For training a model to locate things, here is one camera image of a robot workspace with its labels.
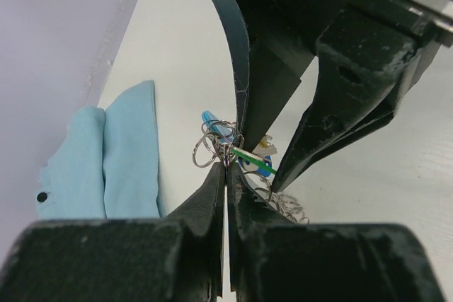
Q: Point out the yellow tag key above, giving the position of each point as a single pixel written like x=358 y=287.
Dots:
x=265 y=147

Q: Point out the metal key organizer blue handle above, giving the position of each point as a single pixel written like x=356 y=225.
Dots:
x=218 y=136

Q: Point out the light blue cloth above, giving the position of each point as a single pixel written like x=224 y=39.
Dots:
x=108 y=165

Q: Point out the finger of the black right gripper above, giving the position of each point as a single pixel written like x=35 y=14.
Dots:
x=268 y=57

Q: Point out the blue tag key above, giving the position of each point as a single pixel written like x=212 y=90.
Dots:
x=247 y=166

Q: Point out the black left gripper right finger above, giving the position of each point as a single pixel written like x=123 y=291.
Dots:
x=274 y=259

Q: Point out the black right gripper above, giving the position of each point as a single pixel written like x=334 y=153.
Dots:
x=362 y=76

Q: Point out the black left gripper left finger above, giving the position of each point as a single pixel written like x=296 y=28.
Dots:
x=176 y=258

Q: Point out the green tag key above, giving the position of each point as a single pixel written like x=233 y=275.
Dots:
x=255 y=159

